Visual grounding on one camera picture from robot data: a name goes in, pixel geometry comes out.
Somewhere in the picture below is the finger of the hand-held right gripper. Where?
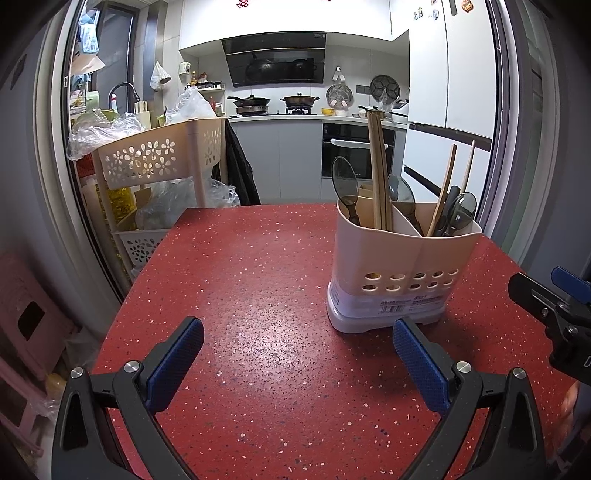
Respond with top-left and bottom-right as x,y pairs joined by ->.
508,272 -> 591,330
551,267 -> 591,305

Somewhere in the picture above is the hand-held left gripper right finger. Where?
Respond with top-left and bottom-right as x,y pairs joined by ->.
392,318 -> 548,480

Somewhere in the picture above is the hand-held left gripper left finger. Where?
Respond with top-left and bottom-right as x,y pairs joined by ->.
51,316 -> 205,480

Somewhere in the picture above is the beige plastic utensil holder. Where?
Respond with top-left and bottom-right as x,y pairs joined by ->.
327,198 -> 483,334

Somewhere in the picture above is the person's right hand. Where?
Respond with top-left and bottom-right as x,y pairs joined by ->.
561,382 -> 584,428

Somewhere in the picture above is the yellow bag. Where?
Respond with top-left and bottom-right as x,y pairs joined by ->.
95,180 -> 137,232

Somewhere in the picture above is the pink plastic stool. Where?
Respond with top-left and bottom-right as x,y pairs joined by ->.
0,251 -> 79,457

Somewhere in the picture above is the black hanging jacket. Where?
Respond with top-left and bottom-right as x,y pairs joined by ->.
211,121 -> 262,206

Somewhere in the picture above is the beige flower-cutout storage cart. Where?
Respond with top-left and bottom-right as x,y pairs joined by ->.
92,116 -> 229,282

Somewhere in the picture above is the black built-in oven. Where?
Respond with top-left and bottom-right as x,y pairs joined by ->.
321,121 -> 397,204

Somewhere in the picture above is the grey kitchen base cabinet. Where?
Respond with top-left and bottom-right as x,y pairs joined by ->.
228,117 -> 324,204

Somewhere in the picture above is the crumpled clear plastic bag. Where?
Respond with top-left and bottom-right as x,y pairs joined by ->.
67,108 -> 141,161

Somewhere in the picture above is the white refrigerator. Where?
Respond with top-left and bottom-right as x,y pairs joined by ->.
401,0 -> 499,217

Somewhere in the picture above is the upright clear plastic bag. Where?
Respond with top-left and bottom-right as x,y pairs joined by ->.
166,87 -> 218,125

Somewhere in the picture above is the green plastic basin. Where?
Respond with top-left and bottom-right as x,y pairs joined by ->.
74,90 -> 121,123

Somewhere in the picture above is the round dark divided plate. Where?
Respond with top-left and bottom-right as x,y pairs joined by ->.
369,74 -> 400,100

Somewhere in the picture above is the spice rack with bottles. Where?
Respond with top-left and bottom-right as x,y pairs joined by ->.
189,71 -> 227,116

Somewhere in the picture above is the black kitchen faucet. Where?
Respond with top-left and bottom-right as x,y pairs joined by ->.
108,82 -> 141,114

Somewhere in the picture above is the black wok with lid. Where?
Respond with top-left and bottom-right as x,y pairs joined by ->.
227,95 -> 272,115

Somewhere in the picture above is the round metal steamer rack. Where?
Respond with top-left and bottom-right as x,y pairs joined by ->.
325,84 -> 354,109

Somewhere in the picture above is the white hanging plastic bag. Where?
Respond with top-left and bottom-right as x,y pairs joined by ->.
150,60 -> 172,90

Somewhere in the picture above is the group of fridge magnets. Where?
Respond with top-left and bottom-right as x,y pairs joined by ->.
412,0 -> 476,21

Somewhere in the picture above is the black range hood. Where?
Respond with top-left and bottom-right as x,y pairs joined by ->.
221,31 -> 327,88

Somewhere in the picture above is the blue and white hanging cloth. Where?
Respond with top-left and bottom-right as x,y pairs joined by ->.
74,9 -> 105,75

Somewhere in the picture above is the white upper cabinet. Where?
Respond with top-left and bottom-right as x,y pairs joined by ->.
178,0 -> 411,51

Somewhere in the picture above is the white oven handle cover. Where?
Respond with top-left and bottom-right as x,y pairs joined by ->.
331,137 -> 389,149

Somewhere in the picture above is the brown two-handled pot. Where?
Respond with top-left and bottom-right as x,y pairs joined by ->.
280,92 -> 320,114

